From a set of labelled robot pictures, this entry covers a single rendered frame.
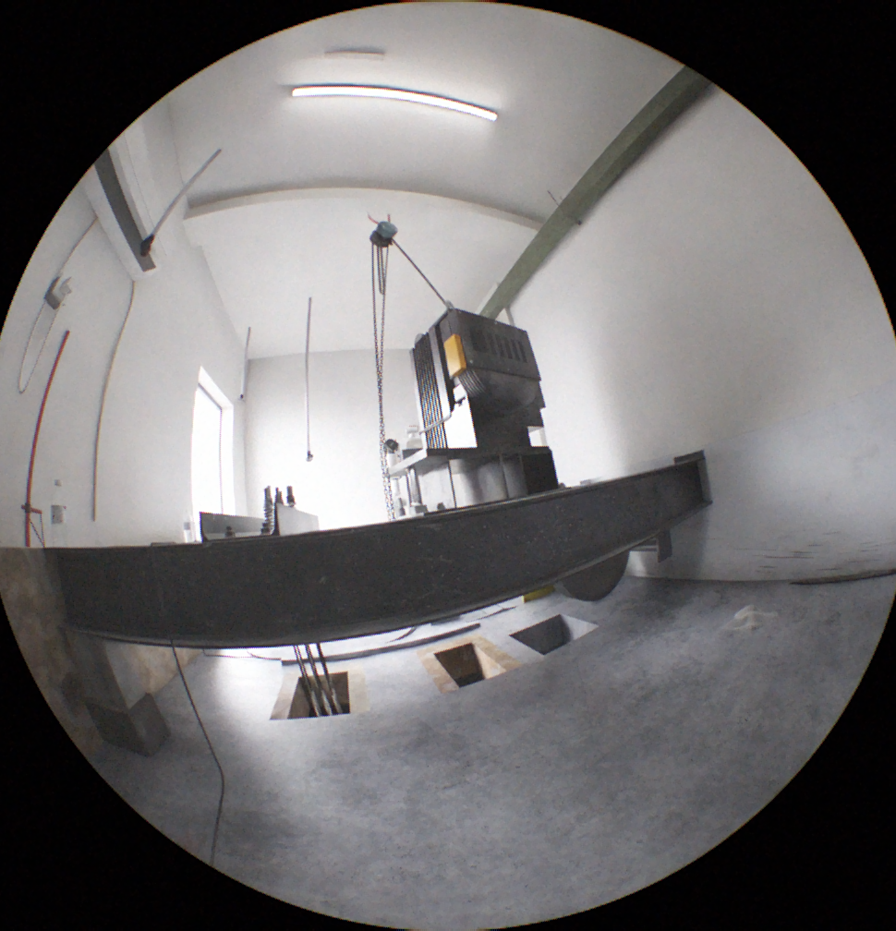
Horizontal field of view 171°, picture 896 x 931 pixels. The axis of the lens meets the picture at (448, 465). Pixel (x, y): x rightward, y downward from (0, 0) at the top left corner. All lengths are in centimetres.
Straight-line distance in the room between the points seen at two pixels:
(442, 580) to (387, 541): 17
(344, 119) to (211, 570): 232
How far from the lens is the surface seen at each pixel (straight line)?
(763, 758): 88
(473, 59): 228
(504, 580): 85
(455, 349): 122
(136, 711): 120
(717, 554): 181
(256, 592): 79
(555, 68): 244
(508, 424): 140
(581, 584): 167
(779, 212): 196
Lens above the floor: 67
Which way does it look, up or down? 8 degrees up
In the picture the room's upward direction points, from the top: 10 degrees counter-clockwise
